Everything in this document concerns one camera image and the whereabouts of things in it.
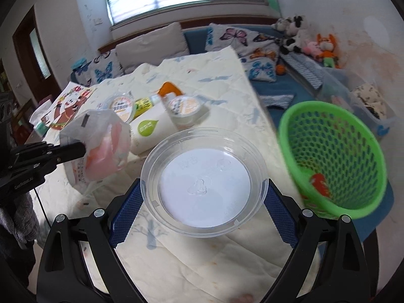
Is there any green plastic mesh basket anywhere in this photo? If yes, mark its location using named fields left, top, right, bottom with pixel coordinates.
left=278, top=101, right=388, bottom=220

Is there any black white cow plush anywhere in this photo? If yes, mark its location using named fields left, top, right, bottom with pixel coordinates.
left=279, top=16, right=311, bottom=54

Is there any small bottle with yellow label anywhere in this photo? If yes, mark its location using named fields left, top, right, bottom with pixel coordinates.
left=134, top=95, right=163, bottom=116

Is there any white lace cloth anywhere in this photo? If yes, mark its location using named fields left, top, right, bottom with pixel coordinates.
left=262, top=94, right=295, bottom=109

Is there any jelly cup with orange label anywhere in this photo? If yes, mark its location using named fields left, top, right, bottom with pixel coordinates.
left=103, top=91, right=136, bottom=123
left=162, top=95, right=210, bottom=130

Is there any cartoon picture book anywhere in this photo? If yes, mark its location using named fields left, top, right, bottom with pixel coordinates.
left=41, top=82, right=95, bottom=131

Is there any white bottle with green label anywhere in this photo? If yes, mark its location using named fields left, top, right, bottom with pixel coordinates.
left=129, top=101, right=179, bottom=155

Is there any large butterfly print pillow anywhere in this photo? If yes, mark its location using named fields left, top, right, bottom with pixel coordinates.
left=205, top=23, right=283, bottom=83

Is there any small butterfly print pillow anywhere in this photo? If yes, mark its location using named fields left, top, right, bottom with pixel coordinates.
left=90, top=49, right=123, bottom=86

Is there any orange fox plush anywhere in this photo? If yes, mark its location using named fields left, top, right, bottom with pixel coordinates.
left=316, top=33, right=341, bottom=68

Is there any grey plush toy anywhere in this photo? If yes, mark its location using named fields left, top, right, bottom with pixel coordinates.
left=271, top=17, right=291, bottom=32

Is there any blue white striped cloth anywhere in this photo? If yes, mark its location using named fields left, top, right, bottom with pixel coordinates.
left=284, top=52, right=329, bottom=89

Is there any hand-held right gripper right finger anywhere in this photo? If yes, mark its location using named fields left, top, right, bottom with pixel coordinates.
left=260, top=178, right=370, bottom=303

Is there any cream patterned cloth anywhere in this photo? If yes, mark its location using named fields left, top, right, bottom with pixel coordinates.
left=350, top=84, right=395, bottom=119

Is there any beige cushion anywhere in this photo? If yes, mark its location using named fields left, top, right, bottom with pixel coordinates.
left=115, top=22, right=190, bottom=74

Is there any red white candy wrapper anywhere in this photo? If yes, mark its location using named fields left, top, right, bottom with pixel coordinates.
left=309, top=173, right=332, bottom=199

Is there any clear plastic storage box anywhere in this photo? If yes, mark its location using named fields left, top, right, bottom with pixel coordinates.
left=319, top=68, right=398, bottom=136

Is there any orange peel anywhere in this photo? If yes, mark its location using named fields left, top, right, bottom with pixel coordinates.
left=158, top=82, right=187, bottom=98

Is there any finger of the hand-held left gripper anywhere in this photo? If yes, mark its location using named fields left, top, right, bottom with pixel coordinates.
left=47, top=142, right=87, bottom=165

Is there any pink white plastic snack bag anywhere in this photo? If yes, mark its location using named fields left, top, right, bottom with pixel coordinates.
left=59, top=109, right=132, bottom=194

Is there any pink plush toy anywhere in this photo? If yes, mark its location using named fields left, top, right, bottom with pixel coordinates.
left=303, top=41, right=322, bottom=59

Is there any cream quilted blanket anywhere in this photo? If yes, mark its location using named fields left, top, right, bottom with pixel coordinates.
left=35, top=46, right=319, bottom=303

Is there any person's left forearm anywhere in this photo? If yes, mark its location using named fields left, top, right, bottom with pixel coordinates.
left=0, top=192, right=41, bottom=259

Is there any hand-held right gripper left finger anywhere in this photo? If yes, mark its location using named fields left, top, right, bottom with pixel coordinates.
left=36, top=178, right=149, bottom=303

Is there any thin black cable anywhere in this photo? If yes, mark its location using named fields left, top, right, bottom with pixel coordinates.
left=33, top=189, right=53, bottom=228

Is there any brown wooden door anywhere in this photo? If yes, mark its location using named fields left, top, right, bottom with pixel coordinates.
left=13, top=6, right=62, bottom=102

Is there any clear plastic bowl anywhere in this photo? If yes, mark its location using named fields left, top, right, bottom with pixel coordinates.
left=140, top=127, right=269, bottom=237

